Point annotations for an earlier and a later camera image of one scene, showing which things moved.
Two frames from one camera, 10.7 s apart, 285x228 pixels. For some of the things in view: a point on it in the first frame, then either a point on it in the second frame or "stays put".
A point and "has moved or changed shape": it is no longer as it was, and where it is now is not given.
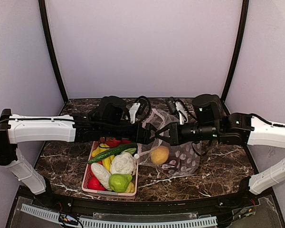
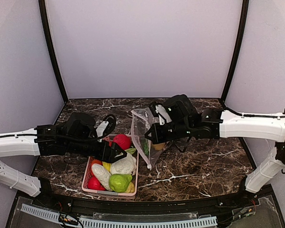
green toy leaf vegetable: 130,150 stays put
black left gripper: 144,132 -> 105,151
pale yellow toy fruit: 130,188 stays put
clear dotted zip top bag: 184,158 has moved or changed shape
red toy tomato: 94,184 stays put
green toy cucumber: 112,152 -> 146,148
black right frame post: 243,23 stays put
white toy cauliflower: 123,163 stays put
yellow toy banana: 107,162 stays put
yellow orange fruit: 159,154 has moved or changed shape
